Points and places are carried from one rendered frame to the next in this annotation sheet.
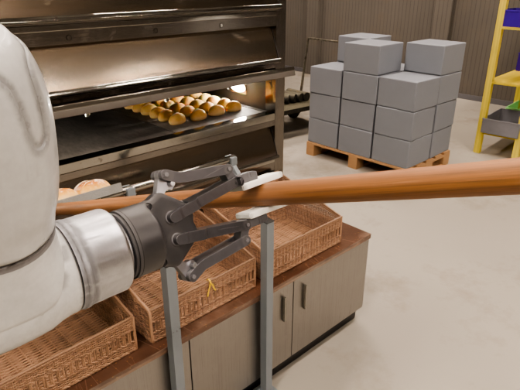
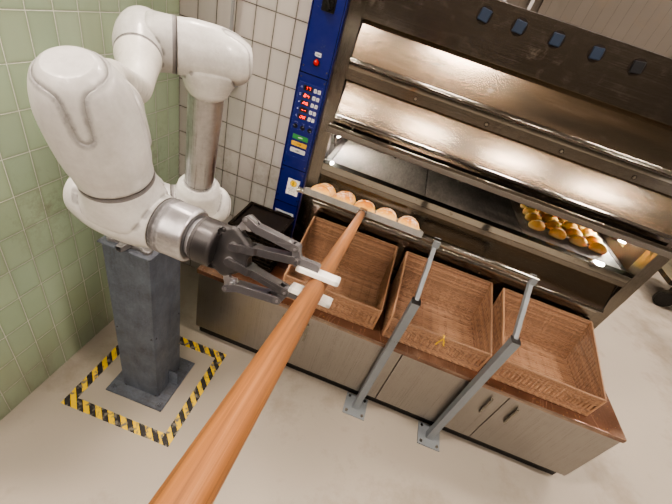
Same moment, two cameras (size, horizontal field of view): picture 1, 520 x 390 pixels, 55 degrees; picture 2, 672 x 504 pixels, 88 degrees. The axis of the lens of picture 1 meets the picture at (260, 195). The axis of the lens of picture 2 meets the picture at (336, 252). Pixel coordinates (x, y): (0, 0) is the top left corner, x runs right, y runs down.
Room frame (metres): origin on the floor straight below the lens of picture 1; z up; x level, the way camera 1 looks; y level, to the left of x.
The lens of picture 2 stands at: (0.32, -0.31, 1.97)
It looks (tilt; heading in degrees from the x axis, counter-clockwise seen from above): 36 degrees down; 47
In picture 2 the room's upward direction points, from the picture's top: 19 degrees clockwise
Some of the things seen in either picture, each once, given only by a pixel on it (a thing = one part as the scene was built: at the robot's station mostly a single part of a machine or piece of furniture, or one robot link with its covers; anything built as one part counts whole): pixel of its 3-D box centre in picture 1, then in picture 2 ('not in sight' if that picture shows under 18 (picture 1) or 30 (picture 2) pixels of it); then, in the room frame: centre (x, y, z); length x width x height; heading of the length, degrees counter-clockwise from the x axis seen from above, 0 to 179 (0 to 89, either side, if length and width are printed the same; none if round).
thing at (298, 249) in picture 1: (272, 220); (542, 347); (2.29, -0.06, 0.72); 0.56 x 0.49 x 0.28; 133
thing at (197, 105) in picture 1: (178, 103); (556, 216); (2.77, 0.46, 1.21); 0.61 x 0.48 x 0.06; 43
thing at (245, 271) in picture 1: (172, 263); (440, 307); (1.87, 0.38, 0.72); 0.56 x 0.49 x 0.28; 135
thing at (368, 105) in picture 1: (381, 102); not in sight; (5.25, -1.28, 0.63); 1.27 x 0.86 x 1.26; 44
